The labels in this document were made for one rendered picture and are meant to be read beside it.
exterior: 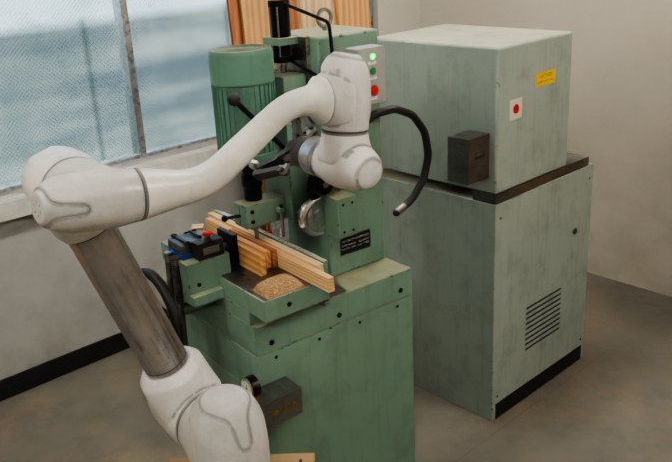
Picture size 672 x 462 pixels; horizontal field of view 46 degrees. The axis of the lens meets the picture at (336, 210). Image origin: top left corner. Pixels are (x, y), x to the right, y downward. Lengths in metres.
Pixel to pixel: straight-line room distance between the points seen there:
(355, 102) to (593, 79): 2.63
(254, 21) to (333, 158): 2.14
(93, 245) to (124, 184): 0.22
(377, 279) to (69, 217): 1.18
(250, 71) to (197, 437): 0.95
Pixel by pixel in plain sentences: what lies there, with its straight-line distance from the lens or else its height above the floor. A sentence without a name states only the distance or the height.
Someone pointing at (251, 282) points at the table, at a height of 0.90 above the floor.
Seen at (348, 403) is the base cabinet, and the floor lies 0.43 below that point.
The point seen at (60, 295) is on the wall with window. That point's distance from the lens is 3.64.
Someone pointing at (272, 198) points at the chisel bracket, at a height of 1.07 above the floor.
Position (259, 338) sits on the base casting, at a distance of 2.18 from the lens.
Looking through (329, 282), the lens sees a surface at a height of 0.93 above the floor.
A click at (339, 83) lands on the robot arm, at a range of 1.64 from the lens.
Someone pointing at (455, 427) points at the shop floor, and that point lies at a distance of 3.14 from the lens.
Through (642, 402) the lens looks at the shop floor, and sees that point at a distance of 3.39.
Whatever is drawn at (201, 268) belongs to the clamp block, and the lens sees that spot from 2.20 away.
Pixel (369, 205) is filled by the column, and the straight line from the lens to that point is 2.43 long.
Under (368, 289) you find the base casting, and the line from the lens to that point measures 2.36.
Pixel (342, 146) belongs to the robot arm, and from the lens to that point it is 1.67.
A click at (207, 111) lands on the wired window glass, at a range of 3.91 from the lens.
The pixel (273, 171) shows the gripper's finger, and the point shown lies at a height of 1.27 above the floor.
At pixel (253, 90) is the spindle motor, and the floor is 1.40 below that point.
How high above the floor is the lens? 1.79
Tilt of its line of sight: 19 degrees down
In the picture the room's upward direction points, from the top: 3 degrees counter-clockwise
